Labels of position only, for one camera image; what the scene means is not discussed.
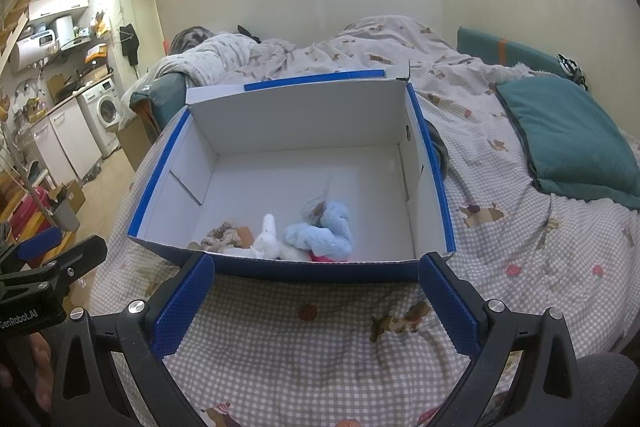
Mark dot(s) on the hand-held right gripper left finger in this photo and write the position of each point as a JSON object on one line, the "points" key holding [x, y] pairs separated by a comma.
{"points": [[182, 307]]}

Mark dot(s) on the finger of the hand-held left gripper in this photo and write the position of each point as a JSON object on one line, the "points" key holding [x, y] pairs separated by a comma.
{"points": [[80, 259], [40, 243]]}

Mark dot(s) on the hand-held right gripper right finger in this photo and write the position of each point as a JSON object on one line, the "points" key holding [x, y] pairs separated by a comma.
{"points": [[450, 307]]}

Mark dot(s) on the white soft toy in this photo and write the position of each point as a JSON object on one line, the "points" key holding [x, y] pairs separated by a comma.
{"points": [[267, 239]]}

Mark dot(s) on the pink soft toy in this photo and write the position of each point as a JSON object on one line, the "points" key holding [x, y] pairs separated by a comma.
{"points": [[322, 258]]}

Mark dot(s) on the light blue fuzzy sock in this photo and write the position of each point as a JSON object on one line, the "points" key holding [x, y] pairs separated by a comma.
{"points": [[327, 232]]}

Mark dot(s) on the clear plastic wrapper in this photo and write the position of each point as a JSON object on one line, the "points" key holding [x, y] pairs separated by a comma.
{"points": [[315, 206]]}

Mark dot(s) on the blue and white cardboard box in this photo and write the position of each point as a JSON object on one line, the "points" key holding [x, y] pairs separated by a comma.
{"points": [[310, 177]]}

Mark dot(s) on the person's left hand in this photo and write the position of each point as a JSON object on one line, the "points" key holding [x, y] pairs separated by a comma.
{"points": [[40, 367]]}

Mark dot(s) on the grey bin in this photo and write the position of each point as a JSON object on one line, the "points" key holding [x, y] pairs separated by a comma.
{"points": [[65, 212]]}

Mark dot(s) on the cardboard box with papers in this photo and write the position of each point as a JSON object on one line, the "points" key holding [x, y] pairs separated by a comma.
{"points": [[70, 194]]}

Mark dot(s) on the checked printed blanket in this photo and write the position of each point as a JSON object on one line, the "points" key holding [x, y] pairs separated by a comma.
{"points": [[500, 237]]}

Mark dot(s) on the white kitchen cabinets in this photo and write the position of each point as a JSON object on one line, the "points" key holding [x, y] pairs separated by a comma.
{"points": [[60, 142]]}

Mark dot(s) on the brown cardboard sheet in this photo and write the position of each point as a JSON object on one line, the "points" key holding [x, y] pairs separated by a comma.
{"points": [[135, 147]]}

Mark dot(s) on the white washing machine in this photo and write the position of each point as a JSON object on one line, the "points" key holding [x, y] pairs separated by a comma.
{"points": [[105, 107]]}

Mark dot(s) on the person's grey trouser leg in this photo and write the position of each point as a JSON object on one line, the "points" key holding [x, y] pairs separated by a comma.
{"points": [[605, 387]]}

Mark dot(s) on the white water heater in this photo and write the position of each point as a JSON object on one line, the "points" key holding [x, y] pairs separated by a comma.
{"points": [[30, 51]]}

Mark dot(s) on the teal pillow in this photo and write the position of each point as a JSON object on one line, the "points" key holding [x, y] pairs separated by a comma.
{"points": [[565, 142]]}

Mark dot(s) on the black hanging jacket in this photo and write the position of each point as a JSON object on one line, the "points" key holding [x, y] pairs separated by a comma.
{"points": [[129, 42]]}

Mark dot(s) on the wooden stairs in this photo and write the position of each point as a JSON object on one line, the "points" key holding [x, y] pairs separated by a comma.
{"points": [[12, 22]]}

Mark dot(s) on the grey striped cloth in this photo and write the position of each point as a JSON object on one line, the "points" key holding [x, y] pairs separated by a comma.
{"points": [[190, 38]]}

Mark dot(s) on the teal orange-striped cushion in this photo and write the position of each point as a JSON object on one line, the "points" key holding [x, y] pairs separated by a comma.
{"points": [[505, 47]]}

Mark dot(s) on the black and white cloth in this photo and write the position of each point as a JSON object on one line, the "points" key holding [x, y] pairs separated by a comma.
{"points": [[570, 66]]}

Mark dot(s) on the white wall cabinet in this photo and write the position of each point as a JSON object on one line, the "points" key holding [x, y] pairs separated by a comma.
{"points": [[59, 4]]}

